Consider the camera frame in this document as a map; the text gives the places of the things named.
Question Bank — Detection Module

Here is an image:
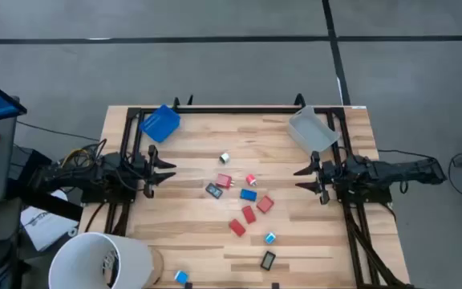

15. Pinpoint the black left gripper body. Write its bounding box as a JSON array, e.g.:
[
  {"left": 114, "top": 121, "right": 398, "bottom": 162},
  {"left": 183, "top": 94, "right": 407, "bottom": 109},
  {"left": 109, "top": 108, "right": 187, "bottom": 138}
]
[{"left": 134, "top": 144, "right": 159, "bottom": 198}]

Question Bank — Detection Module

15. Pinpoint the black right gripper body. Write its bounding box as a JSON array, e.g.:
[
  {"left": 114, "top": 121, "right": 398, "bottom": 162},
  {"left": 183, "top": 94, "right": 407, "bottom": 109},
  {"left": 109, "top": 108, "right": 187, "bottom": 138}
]
[{"left": 312, "top": 150, "right": 348, "bottom": 206}]

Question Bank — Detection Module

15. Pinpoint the wide red rectangular block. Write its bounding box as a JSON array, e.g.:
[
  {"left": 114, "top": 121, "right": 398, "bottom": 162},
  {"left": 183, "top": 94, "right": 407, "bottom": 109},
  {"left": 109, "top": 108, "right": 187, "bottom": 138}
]
[{"left": 256, "top": 195, "right": 275, "bottom": 214}]

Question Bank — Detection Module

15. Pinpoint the black rectangular item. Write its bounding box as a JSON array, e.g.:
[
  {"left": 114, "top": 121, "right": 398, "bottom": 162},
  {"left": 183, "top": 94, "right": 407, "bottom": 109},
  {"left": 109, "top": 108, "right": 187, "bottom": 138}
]
[{"left": 205, "top": 182, "right": 224, "bottom": 200}]

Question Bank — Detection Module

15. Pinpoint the red charger with prongs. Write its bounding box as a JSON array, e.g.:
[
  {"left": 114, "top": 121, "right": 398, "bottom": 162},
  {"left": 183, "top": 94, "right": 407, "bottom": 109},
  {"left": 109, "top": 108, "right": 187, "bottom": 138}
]
[{"left": 215, "top": 173, "right": 235, "bottom": 189}]

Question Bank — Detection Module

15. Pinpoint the black framed grey item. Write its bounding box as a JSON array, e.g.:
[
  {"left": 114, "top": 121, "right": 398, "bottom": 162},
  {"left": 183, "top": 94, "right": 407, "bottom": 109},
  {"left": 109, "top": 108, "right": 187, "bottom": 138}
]
[{"left": 260, "top": 250, "right": 277, "bottom": 271}]

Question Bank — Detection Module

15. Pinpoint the blue plastic basket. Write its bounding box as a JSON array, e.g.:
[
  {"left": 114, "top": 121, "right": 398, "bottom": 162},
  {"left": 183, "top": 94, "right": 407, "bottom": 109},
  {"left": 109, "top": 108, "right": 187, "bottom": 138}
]
[{"left": 139, "top": 104, "right": 182, "bottom": 144}]

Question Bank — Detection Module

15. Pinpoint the white plastic bin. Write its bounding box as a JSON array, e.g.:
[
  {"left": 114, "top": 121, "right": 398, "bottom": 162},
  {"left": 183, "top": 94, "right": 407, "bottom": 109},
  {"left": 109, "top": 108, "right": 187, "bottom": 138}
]
[{"left": 286, "top": 105, "right": 341, "bottom": 157}]

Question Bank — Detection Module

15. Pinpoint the round wooden disc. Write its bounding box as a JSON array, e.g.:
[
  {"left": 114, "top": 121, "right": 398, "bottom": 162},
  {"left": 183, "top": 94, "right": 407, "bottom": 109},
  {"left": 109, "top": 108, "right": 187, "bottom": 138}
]
[{"left": 148, "top": 246, "right": 165, "bottom": 288}]

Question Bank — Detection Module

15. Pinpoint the white cylindrical lampshade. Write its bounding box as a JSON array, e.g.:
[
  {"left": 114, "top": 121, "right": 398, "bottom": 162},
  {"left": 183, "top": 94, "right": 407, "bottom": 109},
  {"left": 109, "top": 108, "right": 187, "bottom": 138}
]
[{"left": 47, "top": 231, "right": 155, "bottom": 289}]

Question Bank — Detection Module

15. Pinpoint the black metal bar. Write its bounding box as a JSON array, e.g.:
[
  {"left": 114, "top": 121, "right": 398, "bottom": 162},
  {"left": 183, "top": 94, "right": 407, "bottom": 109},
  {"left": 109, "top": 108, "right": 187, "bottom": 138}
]
[{"left": 8, "top": 186, "right": 83, "bottom": 222}]

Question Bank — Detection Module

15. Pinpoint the white printed paper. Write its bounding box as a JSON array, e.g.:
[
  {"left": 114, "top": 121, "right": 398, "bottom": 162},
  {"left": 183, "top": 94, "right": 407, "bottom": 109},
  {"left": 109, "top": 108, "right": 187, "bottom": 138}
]
[{"left": 19, "top": 190, "right": 80, "bottom": 252}]

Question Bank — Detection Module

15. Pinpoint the thin black floor cable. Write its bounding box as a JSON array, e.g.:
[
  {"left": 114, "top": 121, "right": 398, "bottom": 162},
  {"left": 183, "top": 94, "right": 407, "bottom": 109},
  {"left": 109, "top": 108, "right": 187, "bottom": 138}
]
[
  {"left": 377, "top": 149, "right": 462, "bottom": 197},
  {"left": 16, "top": 120, "right": 90, "bottom": 142}
]

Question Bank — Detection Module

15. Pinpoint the yellow cable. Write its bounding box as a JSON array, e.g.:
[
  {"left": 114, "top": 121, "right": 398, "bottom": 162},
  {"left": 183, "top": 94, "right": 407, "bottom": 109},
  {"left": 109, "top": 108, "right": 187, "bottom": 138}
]
[{"left": 60, "top": 147, "right": 95, "bottom": 168}]

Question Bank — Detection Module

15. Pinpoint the black metal table frame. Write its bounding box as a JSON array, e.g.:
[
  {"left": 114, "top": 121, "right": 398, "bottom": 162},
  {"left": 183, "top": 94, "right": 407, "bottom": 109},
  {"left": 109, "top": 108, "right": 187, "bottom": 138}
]
[{"left": 104, "top": 94, "right": 416, "bottom": 289}]

